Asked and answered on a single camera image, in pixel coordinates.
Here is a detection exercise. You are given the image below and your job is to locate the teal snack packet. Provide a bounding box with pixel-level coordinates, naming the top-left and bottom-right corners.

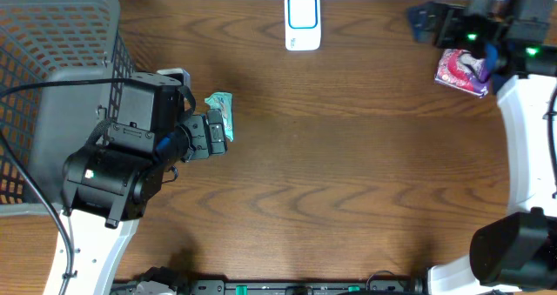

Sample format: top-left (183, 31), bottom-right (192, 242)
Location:
top-left (205, 92), bottom-right (234, 142)

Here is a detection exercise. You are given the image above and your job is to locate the red white snack bag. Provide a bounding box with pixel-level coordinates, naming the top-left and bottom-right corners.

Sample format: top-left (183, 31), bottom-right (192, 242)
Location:
top-left (434, 49), bottom-right (490, 97)

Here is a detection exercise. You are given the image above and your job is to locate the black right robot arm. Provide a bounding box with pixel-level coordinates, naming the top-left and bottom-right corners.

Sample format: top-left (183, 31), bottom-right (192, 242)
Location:
top-left (407, 0), bottom-right (556, 294)

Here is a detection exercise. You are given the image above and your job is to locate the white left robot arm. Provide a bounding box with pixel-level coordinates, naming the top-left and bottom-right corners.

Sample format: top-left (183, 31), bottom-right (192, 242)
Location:
top-left (44, 69), bottom-right (227, 294)

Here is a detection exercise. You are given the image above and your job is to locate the white barcode scanner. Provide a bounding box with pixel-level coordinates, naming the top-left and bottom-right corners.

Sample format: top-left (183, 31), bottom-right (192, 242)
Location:
top-left (284, 0), bottom-right (322, 51)

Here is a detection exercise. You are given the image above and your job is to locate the grey plastic mesh basket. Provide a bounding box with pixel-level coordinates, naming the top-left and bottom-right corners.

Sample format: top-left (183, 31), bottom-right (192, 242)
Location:
top-left (1, 0), bottom-right (135, 210)

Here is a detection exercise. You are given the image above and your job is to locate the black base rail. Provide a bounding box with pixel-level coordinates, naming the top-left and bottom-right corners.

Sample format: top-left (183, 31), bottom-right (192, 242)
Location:
top-left (111, 280), bottom-right (415, 295)

